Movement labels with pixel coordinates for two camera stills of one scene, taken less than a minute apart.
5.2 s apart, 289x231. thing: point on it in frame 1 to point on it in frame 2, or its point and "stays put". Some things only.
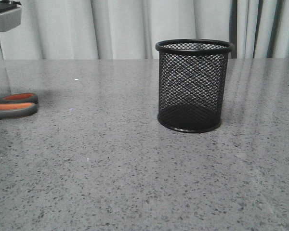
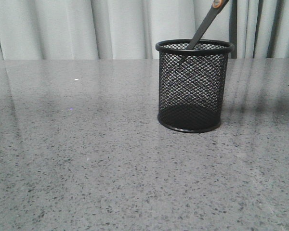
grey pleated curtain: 131,29 stays put
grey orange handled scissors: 14,106 to 217,6
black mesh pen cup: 192,74 stays put
